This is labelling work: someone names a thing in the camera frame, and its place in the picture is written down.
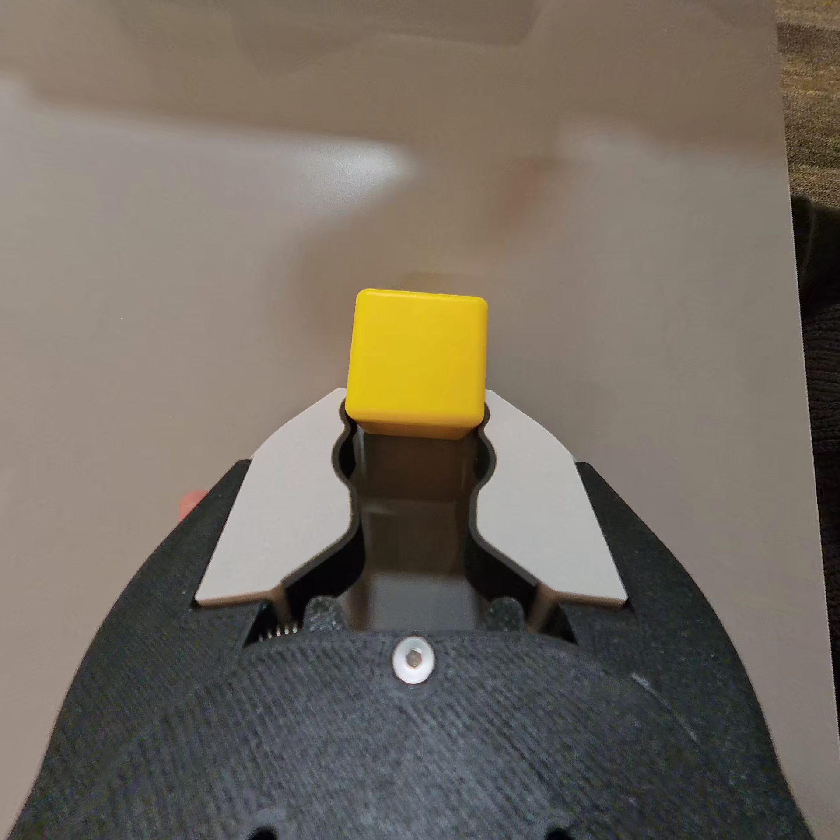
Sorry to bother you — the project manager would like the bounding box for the yellow cube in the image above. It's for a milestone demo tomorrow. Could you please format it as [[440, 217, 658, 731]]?
[[346, 287, 490, 438]]

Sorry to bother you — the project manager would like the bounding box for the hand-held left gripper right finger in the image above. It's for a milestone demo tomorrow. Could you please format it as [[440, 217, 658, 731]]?
[[462, 388, 629, 632]]

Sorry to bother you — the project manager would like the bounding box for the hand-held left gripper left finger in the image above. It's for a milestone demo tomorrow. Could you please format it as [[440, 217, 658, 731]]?
[[193, 387, 366, 624]]

